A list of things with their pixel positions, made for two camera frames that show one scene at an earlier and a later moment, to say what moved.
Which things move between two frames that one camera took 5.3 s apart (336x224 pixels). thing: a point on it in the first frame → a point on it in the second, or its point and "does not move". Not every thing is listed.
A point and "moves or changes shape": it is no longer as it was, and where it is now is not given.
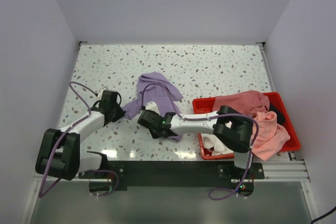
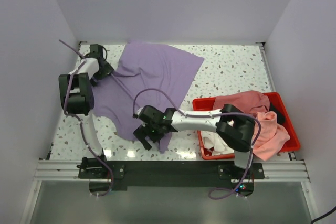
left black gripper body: x=118 y=112 → x=104 y=71
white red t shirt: x=211 y=146 does not move
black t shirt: x=280 y=118 does not move
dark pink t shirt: x=247 y=103 does not move
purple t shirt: x=154 y=87 moves or changes shape
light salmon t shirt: x=271 y=136 does not move
